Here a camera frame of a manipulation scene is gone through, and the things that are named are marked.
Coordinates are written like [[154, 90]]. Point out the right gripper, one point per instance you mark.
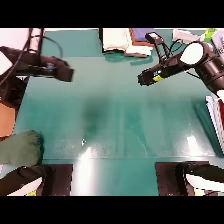
[[151, 75]]

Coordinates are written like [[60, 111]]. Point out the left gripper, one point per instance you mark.
[[63, 70]]

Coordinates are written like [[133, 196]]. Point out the green shirt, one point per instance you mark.
[[21, 148]]

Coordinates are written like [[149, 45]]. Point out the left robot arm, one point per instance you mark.
[[30, 65]]

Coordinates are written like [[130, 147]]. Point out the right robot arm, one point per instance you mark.
[[208, 65]]

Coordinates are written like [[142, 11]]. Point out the white garment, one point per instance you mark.
[[115, 39], [138, 50]]

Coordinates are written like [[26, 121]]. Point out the purple garment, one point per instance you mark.
[[142, 34]]

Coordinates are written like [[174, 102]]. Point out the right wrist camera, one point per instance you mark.
[[156, 40]]

